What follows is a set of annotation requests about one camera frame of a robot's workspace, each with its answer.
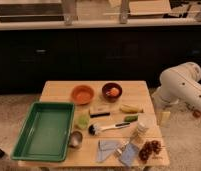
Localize white dish brush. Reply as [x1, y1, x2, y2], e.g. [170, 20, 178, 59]
[88, 122, 130, 135]

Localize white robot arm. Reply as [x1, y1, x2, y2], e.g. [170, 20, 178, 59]
[152, 62, 201, 124]

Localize wooden block brush black bristles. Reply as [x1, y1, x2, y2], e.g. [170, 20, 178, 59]
[89, 105, 110, 118]

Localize green plastic tray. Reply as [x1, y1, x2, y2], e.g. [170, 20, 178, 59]
[11, 102, 75, 162]

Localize white jar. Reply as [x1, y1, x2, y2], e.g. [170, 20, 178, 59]
[134, 122, 149, 138]

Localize bottles on floor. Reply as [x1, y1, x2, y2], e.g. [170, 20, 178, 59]
[192, 107, 201, 128]

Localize brown grape bunch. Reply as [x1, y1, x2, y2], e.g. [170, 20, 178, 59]
[139, 140, 161, 163]

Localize small green vegetable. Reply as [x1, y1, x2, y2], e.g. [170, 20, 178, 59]
[124, 115, 138, 122]

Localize yellow banana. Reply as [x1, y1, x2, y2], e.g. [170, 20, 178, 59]
[120, 105, 143, 114]

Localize blue sponge scraper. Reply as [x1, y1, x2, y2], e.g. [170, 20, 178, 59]
[116, 143, 139, 167]

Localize wooden table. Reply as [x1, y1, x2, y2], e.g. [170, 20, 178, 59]
[18, 81, 170, 168]

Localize orange ball in bowl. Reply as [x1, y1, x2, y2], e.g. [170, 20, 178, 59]
[109, 87, 119, 97]

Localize dark brown bowl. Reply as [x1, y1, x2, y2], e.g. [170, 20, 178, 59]
[102, 82, 122, 102]

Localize blue folded cloth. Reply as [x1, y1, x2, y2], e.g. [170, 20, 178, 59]
[96, 140, 120, 163]

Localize light green cup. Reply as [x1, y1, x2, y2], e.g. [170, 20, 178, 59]
[76, 115, 89, 130]

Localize orange bowl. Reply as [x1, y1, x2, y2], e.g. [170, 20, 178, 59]
[71, 85, 94, 105]

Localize metal cup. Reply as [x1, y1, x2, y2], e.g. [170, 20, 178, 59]
[69, 131, 83, 148]

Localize dark cabinet counter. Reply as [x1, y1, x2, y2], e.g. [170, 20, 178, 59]
[0, 22, 201, 94]

